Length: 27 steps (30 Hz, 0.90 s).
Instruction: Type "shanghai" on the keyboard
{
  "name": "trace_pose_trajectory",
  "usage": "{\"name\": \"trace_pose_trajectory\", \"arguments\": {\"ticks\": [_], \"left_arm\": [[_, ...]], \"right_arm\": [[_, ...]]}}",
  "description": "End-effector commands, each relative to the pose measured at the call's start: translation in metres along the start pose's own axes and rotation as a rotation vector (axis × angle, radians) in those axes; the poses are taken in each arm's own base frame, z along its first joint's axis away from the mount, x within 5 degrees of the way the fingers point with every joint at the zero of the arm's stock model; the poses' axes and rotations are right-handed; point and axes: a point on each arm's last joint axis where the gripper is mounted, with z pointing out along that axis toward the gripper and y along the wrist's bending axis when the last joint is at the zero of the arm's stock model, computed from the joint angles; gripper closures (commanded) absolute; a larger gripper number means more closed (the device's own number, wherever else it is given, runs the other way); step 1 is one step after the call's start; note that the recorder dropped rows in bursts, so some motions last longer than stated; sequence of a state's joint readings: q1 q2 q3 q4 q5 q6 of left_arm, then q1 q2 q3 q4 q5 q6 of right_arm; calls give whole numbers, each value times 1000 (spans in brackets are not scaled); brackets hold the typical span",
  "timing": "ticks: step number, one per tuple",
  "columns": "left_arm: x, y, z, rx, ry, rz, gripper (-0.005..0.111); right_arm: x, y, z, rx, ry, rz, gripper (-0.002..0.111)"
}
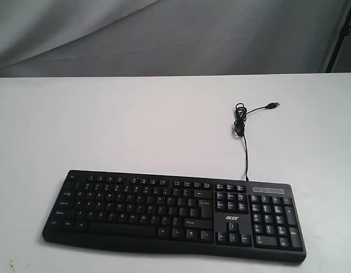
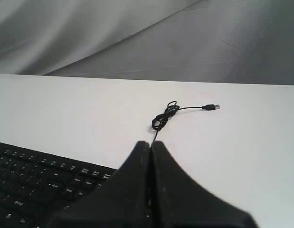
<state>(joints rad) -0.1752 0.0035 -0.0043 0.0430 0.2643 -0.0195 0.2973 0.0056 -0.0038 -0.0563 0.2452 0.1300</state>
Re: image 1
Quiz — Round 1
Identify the black acer keyboard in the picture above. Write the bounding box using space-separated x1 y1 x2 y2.
42 170 307 263

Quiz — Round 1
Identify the grey backdrop cloth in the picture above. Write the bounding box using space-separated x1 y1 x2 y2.
0 1 351 77

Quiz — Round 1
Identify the black stand pole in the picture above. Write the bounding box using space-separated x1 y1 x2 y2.
325 1 351 73

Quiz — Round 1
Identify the black USB cable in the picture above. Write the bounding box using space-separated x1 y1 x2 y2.
233 101 281 181

